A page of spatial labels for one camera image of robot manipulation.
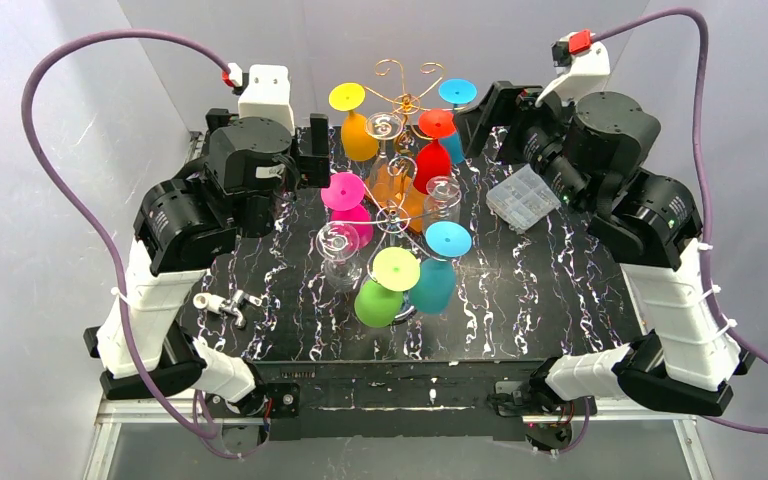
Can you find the chrome faucet tap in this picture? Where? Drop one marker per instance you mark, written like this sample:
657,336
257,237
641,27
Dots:
233,308

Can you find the clear plastic screw box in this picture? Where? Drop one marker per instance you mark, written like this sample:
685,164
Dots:
522,200

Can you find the clear wine glass rear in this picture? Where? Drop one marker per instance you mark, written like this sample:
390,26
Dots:
383,127

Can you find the teal blue wine glass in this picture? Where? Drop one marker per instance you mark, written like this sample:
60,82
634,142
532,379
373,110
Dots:
437,281

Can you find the orange wooden rack base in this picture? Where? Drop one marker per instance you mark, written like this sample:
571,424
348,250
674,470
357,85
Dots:
394,186

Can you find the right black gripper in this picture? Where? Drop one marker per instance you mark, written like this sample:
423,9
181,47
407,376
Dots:
499,124

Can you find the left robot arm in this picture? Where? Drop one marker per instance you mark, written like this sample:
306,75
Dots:
231,191

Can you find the red wine glass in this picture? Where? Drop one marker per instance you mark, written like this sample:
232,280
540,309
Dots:
433,160

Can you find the yellow orange wine glass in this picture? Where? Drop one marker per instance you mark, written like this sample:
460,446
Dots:
358,145

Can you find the gold wire glass rack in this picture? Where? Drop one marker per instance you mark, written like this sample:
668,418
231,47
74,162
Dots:
405,104

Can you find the pink wine glass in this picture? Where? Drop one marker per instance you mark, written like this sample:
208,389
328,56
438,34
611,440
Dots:
344,197

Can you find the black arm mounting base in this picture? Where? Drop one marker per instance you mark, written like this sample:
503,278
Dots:
394,399

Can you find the clear patterned wine glass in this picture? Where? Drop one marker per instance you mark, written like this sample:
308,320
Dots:
442,202

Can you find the silver wire glass rack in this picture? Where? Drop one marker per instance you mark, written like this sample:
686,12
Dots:
390,229

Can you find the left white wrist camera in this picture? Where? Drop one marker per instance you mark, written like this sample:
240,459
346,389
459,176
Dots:
264,92

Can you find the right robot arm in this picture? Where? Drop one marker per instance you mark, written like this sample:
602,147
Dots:
590,153

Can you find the clear wine glass front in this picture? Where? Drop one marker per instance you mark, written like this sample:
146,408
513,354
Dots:
337,243

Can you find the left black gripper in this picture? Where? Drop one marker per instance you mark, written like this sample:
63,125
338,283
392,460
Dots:
317,157

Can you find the green wine glass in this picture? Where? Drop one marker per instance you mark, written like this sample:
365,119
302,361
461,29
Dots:
394,271

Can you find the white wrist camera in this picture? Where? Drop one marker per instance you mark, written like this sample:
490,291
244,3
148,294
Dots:
581,65
264,92

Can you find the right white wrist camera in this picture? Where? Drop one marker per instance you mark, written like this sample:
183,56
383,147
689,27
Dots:
581,65

